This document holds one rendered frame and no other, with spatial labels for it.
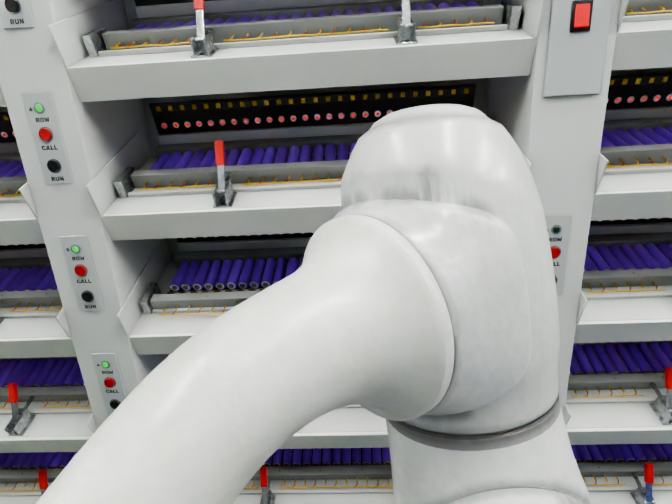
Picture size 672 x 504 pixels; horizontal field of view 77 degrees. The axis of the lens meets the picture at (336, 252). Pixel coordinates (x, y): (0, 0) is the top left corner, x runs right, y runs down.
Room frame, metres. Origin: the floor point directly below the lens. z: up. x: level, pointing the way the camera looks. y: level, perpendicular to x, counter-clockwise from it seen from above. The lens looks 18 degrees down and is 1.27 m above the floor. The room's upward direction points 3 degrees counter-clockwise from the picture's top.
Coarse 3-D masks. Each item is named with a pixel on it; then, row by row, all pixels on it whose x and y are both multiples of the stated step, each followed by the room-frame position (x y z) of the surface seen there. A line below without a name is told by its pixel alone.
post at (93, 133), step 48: (48, 0) 0.61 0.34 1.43; (96, 0) 0.72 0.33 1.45; (0, 48) 0.61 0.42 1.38; (48, 48) 0.61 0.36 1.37; (96, 144) 0.64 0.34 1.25; (144, 144) 0.78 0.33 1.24; (48, 192) 0.61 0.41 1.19; (48, 240) 0.61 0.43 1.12; (96, 240) 0.61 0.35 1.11; (144, 240) 0.72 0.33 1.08; (96, 336) 0.61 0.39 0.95; (96, 384) 0.61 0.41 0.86
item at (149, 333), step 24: (240, 240) 0.77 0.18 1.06; (264, 240) 0.76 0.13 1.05; (288, 240) 0.76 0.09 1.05; (168, 264) 0.78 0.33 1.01; (144, 288) 0.68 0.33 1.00; (168, 288) 0.71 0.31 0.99; (120, 312) 0.60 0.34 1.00; (144, 312) 0.65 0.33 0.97; (216, 312) 0.65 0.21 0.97; (144, 336) 0.61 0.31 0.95; (168, 336) 0.60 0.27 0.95
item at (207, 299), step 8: (152, 296) 0.66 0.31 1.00; (160, 296) 0.66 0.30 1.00; (168, 296) 0.66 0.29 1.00; (176, 296) 0.66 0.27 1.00; (184, 296) 0.66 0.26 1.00; (192, 296) 0.65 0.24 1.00; (200, 296) 0.65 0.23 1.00; (208, 296) 0.65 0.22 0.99; (216, 296) 0.65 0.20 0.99; (224, 296) 0.65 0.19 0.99; (232, 296) 0.65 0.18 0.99; (240, 296) 0.65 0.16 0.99; (248, 296) 0.64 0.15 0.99; (152, 304) 0.65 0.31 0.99; (160, 304) 0.65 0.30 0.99; (168, 304) 0.65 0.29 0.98; (176, 304) 0.65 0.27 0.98; (184, 304) 0.65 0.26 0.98; (192, 304) 0.65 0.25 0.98; (200, 304) 0.65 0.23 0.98; (208, 304) 0.65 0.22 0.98; (216, 304) 0.65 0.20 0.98; (224, 304) 0.65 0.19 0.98; (232, 304) 0.65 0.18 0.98; (224, 312) 0.63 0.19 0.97
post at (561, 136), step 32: (544, 32) 0.57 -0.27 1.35; (608, 32) 0.57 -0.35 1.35; (544, 64) 0.57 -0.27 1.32; (608, 64) 0.57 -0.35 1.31; (512, 96) 0.65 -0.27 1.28; (576, 96) 0.57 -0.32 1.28; (512, 128) 0.64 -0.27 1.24; (544, 128) 0.57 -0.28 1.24; (576, 128) 0.57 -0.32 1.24; (544, 160) 0.57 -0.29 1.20; (576, 160) 0.57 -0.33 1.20; (544, 192) 0.57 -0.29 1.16; (576, 192) 0.57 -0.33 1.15; (576, 224) 0.57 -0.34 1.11; (576, 256) 0.57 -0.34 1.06; (576, 288) 0.57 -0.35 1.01; (576, 320) 0.57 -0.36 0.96
